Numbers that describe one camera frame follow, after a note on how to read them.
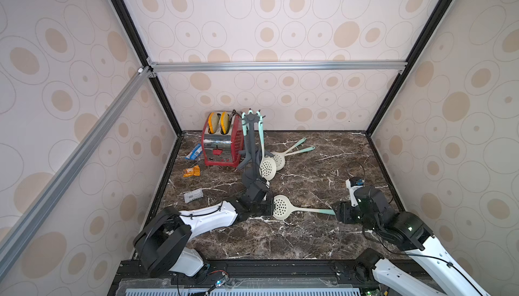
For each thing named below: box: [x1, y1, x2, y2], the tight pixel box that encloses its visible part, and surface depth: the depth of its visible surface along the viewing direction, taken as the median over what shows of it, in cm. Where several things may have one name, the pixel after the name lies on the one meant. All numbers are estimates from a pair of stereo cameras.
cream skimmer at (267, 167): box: [256, 110, 277, 181], surface depth 89 cm
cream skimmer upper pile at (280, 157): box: [270, 145, 317, 171], surface depth 105 cm
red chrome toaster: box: [201, 112, 245, 168], surface depth 97 cm
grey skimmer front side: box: [237, 150, 252, 170], surface depth 87 cm
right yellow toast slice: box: [220, 111, 231, 135], surface depth 99 cm
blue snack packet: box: [185, 143, 203, 161], surface depth 111 cm
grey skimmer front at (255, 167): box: [248, 125, 264, 176], surface depth 87 cm
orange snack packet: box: [182, 164, 201, 178], surface depth 104 cm
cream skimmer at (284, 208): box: [273, 194, 336, 221], surface depth 87 cm
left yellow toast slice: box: [207, 112, 219, 134], surface depth 99 cm
